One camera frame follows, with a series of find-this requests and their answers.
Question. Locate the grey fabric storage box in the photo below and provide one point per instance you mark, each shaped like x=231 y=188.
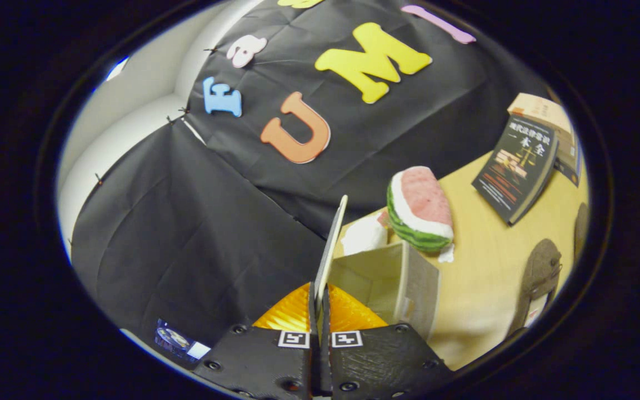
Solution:
x=375 y=278

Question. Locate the white plush toy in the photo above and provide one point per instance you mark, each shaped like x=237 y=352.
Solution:
x=361 y=236

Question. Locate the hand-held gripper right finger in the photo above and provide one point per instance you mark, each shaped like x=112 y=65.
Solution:
x=381 y=361

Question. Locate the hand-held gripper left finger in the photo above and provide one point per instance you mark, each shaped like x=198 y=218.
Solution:
x=259 y=361

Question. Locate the watermelon slice plush toy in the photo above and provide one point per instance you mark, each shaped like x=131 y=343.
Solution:
x=423 y=200

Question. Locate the small red printed packet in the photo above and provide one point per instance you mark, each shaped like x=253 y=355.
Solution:
x=384 y=218

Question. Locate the blue and white printed object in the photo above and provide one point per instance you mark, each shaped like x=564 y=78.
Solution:
x=173 y=338

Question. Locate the blue cover book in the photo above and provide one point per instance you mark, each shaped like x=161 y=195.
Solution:
x=570 y=164

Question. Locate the brown fuzzy shoe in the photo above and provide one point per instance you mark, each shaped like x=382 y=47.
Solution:
x=581 y=230
x=539 y=272

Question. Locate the black cover book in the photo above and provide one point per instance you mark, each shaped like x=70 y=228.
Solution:
x=517 y=166

